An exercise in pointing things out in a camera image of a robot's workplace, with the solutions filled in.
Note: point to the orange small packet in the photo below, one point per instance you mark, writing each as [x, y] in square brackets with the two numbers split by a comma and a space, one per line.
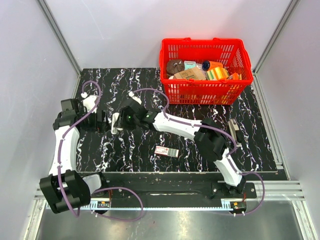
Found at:
[234, 76]

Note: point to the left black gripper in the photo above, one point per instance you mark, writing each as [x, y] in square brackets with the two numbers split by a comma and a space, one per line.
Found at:
[102, 126]

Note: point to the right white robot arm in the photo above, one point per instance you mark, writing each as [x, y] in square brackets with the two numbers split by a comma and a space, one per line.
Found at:
[210, 141]

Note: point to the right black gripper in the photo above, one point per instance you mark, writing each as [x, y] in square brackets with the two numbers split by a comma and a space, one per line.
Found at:
[123, 125]

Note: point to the brown round item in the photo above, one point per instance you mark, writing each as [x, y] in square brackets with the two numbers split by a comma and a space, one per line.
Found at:
[174, 66]

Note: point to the red white staple box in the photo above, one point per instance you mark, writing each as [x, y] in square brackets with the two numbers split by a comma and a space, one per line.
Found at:
[166, 151]

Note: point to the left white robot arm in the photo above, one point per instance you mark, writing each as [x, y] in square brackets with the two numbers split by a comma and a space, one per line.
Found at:
[64, 188]

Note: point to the red plastic basket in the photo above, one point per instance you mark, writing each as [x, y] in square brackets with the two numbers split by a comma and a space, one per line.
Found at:
[230, 52]

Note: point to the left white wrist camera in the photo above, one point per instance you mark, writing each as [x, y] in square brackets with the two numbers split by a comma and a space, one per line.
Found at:
[89, 102]

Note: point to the brown cardboard packet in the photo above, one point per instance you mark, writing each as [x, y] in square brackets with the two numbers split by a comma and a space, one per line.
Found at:
[191, 73]

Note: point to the large beige stapler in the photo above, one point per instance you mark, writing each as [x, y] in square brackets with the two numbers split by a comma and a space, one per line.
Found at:
[235, 132]

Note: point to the black mounting base plate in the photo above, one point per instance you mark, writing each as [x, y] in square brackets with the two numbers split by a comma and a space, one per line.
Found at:
[209, 184]

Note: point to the small white stapler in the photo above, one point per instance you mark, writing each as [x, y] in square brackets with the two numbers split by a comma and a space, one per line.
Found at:
[114, 123]

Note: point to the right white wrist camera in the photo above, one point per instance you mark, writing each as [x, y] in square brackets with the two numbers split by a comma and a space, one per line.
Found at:
[136, 98]

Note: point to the yellow green striped box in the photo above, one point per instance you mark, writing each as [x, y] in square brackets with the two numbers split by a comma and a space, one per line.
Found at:
[217, 73]

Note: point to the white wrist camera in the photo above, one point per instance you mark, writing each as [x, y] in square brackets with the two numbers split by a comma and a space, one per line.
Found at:
[89, 102]
[136, 98]

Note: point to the orange bottle blue cap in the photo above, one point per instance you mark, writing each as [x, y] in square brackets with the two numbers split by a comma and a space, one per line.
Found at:
[208, 65]

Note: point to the teal white box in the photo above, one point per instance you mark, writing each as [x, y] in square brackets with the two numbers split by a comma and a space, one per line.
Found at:
[189, 64]

